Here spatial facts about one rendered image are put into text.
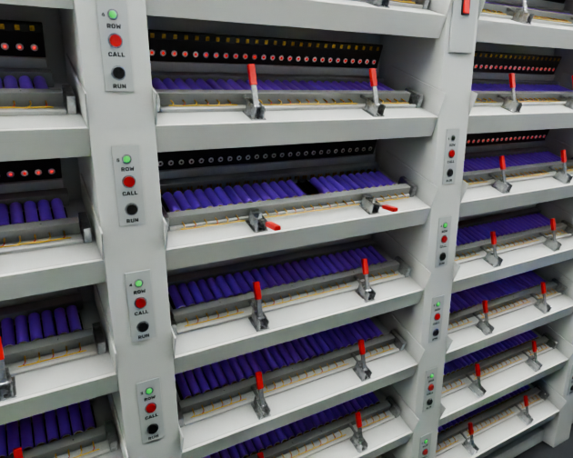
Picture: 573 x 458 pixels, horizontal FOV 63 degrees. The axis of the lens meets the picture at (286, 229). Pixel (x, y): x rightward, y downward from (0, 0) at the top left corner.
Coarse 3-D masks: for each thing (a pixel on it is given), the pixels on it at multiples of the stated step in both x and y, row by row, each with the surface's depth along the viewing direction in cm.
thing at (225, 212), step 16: (336, 192) 99; (352, 192) 100; (368, 192) 101; (384, 192) 103; (400, 192) 106; (208, 208) 85; (224, 208) 86; (240, 208) 87; (256, 208) 88; (272, 208) 90; (288, 208) 92; (304, 208) 93; (176, 224) 82; (208, 224) 83
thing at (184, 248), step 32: (288, 160) 104; (320, 160) 108; (352, 160) 112; (384, 160) 116; (416, 192) 109; (224, 224) 86; (288, 224) 89; (320, 224) 91; (352, 224) 96; (384, 224) 101; (416, 224) 106; (192, 256) 80; (224, 256) 84
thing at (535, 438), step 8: (536, 432) 165; (520, 440) 161; (528, 440) 163; (536, 440) 165; (504, 448) 157; (512, 448) 158; (520, 448) 161; (528, 448) 164; (488, 456) 154; (496, 456) 154; (504, 456) 157; (512, 456) 159
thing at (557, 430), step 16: (560, 48) 144; (560, 64) 144; (560, 128) 147; (544, 144) 152; (560, 208) 151; (560, 272) 153; (560, 320) 156; (560, 384) 159; (560, 416) 162; (544, 432) 167; (560, 432) 164
